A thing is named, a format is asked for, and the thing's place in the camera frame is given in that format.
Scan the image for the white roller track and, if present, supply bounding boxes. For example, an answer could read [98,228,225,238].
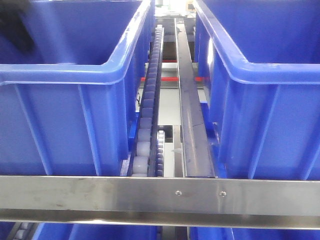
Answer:
[127,24,164,177]

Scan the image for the large blue bin left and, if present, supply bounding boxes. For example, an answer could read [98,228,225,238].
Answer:
[0,0,154,176]

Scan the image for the large blue bin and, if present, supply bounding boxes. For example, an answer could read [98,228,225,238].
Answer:
[0,0,154,176]
[193,0,320,180]

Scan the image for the large blue bin right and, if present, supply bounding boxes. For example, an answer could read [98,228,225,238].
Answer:
[193,0,320,180]

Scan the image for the steel divider rail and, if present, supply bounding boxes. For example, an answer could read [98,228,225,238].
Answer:
[174,18,216,178]

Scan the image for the steel front shelf rail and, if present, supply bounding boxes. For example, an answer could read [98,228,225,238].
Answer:
[0,175,320,230]

